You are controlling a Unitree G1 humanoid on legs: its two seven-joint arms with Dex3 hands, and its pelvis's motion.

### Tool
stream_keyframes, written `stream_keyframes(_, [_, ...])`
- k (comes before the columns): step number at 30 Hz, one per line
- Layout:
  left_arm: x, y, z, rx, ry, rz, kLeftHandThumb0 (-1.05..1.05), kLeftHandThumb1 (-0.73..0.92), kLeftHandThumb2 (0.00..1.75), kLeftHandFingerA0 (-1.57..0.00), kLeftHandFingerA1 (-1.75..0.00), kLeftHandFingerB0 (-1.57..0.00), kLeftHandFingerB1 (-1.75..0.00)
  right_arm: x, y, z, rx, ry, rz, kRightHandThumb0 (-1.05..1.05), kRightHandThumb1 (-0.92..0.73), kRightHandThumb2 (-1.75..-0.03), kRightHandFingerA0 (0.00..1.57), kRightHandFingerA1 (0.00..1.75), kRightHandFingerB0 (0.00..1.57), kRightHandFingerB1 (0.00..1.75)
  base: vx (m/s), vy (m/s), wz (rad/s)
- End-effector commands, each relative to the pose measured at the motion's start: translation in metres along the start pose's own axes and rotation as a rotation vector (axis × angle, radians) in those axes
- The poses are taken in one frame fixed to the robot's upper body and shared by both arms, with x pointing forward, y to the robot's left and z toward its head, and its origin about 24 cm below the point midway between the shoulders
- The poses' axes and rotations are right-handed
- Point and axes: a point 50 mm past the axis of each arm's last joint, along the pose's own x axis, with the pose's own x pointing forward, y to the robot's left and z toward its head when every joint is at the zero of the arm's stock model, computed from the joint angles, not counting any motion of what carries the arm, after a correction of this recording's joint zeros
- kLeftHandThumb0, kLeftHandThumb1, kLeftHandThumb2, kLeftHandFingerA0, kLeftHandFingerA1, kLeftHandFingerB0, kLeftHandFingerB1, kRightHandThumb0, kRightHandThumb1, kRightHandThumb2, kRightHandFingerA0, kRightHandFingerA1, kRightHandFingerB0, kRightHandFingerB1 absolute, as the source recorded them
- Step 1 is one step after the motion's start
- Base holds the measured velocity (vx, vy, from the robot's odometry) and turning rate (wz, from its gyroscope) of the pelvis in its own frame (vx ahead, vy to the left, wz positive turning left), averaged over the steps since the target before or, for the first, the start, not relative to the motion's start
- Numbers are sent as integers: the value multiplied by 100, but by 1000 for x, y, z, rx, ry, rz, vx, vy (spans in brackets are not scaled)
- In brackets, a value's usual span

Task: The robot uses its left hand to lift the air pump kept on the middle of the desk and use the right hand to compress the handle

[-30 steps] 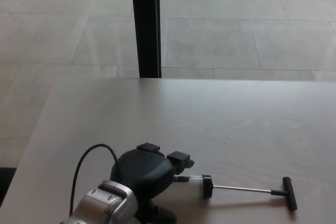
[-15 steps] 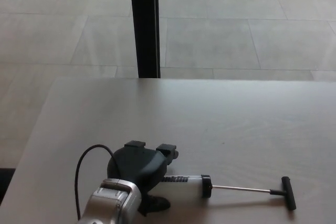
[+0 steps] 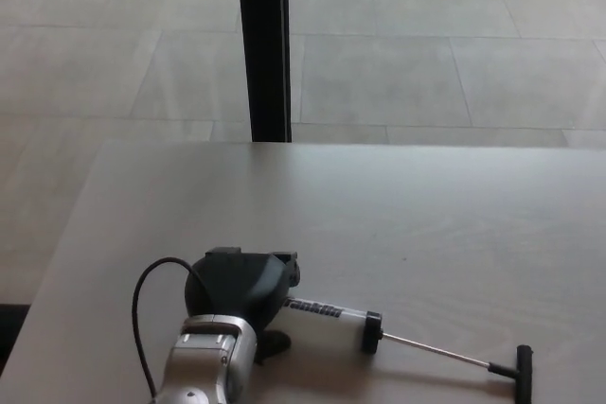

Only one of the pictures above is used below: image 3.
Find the white Franklin hand air pump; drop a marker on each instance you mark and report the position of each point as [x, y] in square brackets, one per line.
[352, 324]

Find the black vertical metal post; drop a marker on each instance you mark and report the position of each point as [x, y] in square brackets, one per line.
[266, 44]

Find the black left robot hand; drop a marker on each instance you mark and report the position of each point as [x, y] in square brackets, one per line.
[237, 286]

